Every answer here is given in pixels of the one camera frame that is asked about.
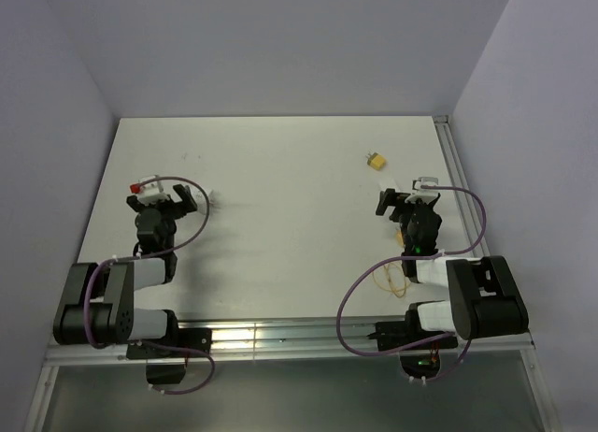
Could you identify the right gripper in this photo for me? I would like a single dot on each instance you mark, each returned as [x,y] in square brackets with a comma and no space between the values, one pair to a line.
[391,197]

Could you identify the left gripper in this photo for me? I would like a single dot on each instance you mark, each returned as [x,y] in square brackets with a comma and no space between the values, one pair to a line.
[189,204]

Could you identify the orange USB charger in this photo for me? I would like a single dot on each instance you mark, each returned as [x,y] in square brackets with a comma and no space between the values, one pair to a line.
[399,237]

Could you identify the white cube power socket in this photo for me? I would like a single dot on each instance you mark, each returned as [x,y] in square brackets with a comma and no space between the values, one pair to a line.
[211,200]

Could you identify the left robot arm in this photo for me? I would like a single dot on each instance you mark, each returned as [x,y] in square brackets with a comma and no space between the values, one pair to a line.
[97,306]

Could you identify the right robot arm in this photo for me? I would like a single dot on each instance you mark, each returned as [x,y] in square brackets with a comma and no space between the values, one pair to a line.
[483,299]

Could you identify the small yellow plug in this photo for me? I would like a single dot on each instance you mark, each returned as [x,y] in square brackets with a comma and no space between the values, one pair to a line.
[376,161]

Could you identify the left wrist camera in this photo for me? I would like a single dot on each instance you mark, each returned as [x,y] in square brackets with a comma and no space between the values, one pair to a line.
[148,190]

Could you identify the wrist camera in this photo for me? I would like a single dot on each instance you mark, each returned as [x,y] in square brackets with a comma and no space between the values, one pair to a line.
[148,190]
[423,184]

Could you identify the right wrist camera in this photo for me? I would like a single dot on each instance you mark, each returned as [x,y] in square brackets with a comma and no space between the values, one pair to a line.
[423,184]

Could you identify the aluminium side rail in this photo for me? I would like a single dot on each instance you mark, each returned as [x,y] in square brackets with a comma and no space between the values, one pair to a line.
[467,205]

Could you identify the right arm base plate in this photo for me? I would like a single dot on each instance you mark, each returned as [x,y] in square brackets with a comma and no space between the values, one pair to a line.
[389,335]

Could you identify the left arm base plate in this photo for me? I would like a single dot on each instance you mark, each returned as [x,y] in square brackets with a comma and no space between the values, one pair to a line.
[186,343]

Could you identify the aluminium front rail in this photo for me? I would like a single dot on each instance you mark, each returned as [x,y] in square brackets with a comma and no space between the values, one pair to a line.
[272,340]

